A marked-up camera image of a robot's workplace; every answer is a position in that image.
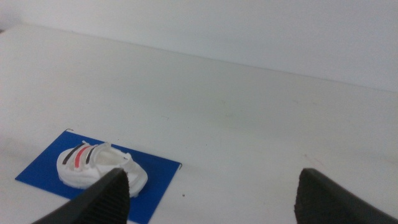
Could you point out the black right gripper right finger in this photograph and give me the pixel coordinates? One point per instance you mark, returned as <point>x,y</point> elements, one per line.
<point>323,205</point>

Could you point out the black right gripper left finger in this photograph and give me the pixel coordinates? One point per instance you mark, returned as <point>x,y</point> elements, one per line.
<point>102,200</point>

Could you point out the white shoe with stripes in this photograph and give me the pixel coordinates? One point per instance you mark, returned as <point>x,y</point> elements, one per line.
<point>84,165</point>

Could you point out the blue rectangular mat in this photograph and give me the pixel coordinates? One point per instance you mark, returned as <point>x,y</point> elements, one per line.
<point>155,180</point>

